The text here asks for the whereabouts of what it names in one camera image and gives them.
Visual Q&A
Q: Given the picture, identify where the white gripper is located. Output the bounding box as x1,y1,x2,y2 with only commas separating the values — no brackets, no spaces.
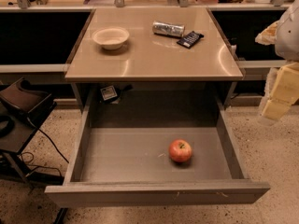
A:
259,62,299,122

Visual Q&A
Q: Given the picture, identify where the red apple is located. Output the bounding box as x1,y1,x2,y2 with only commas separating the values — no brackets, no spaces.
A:
168,139,192,162

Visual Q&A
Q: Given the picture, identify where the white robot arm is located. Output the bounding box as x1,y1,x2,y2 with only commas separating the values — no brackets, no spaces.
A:
255,0,299,125

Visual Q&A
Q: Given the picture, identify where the beige counter cabinet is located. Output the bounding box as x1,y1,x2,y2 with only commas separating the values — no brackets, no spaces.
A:
64,6,245,110

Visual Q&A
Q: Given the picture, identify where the open grey drawer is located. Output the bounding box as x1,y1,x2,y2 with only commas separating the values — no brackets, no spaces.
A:
46,91,270,207

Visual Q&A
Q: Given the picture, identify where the black snack packet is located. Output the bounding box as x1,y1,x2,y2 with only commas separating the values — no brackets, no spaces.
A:
177,31,204,49

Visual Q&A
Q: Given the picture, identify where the silver crumpled can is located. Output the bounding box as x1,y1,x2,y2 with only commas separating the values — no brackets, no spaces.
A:
152,21,185,37

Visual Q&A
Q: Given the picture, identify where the small labelled black device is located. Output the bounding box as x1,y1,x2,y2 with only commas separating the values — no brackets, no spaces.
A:
100,85,120,103

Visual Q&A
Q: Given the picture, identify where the white paper bowl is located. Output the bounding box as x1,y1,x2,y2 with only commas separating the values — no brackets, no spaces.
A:
92,27,130,50

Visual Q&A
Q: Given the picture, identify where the black side cart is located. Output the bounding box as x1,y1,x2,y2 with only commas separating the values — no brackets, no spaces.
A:
0,77,64,186

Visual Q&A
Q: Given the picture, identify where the black floor cable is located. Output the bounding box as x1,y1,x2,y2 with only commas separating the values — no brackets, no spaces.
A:
18,128,70,177

